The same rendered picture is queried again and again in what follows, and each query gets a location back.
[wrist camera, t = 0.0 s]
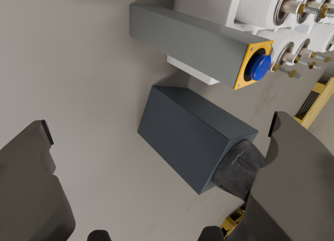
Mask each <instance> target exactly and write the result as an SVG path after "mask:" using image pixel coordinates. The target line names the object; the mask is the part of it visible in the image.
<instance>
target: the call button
mask: <svg viewBox="0 0 334 241"><path fill-rule="evenodd" d="M270 63H271V57H270V56H269V55H266V54H263V55H261V56H260V55H259V56H257V57H255V59H254V60H253V61H252V63H251V65H250V67H249V75H250V78H251V79H252V80H255V81H258V80H260V79H261V78H263V76H264V75H265V74H266V72H267V71H268V69H269V66H270Z"/></svg>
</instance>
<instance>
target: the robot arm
mask: <svg viewBox="0 0 334 241"><path fill-rule="evenodd" d="M268 137H270V139H271V140H270V144H269V147H268V151H267V154H266V158H265V157H264V156H263V155H262V153H261V152H260V151H259V150H258V148H257V147H256V146H255V145H254V144H253V143H252V142H250V141H249V140H247V139H244V140H242V141H240V142H238V143H237V144H236V145H235V146H233V147H232V148H231V149H230V150H229V151H228V153H227V154H226V155H225V156H224V157H223V159H222V160H221V162H220V163H219V165H218V166H217V168H216V170H215V172H214V174H213V177H212V182H213V183H214V184H215V185H216V186H217V187H218V188H220V189H222V190H224V191H226V192H228V193H230V194H232V195H234V196H237V197H239V198H240V199H242V200H243V201H244V202H245V203H246V204H247V205H246V209H245V213H244V216H243V218H242V219H241V220H240V221H239V223H238V224H237V225H236V226H235V228H234V229H233V230H232V231H231V233H230V234H229V235H228V236H226V237H225V239H224V234H223V231H222V229H221V228H220V227H218V226H207V227H205V228H204V229H203V230H202V232H201V234H200V236H199V238H198V240H197V241H334V155H333V154H332V153H331V152H330V151H329V150H328V149H327V148H326V146H325V145H324V144H323V143H322V142H321V141H320V140H319V139H317V138H316V137H315V136H314V135H313V134H312V133H311V132H309V131H308V130H307V129H306V128H305V127H303V126H302V125H301V124H300V123H299V122H297V121H296V120H295V119H294V118H293V117H291V116H290V115H289V114H288V113H286V112H284V111H275V113H274V116H273V119H272V123H271V126H270V130H269V133H268ZM53 144H54V142H53V139H52V136H51V133H50V130H49V127H48V125H47V123H46V121H45V120H35V121H33V122H32V123H30V124H29V125H28V126H27V127H26V128H25V129H24V130H22V131H21V132H20V133H19V134H18V135H17V136H15V137H14V138H13V139H12V140H11V141H10V142H9V143H7V144H6V145H5V146H4V147H3V148H2V149H1V150H0V241H67V240H68V238H69V237H70V236H71V234H72V233H73V231H74V230H75V227H76V222H75V219H74V216H73V213H72V209H71V206H70V204H69V202H68V199H67V197H66V195H65V193H64V190H63V188H62V186H61V184H60V181H59V179H58V177H57V176H55V175H53V174H54V171H55V170H56V166H55V163H54V161H53V159H52V157H51V154H50V152H49V150H50V148H51V145H53ZM87 241H112V240H111V238H110V236H109V234H108V232H107V231H106V230H94V231H92V232H91V233H90V234H89V235H88V237H87Z"/></svg>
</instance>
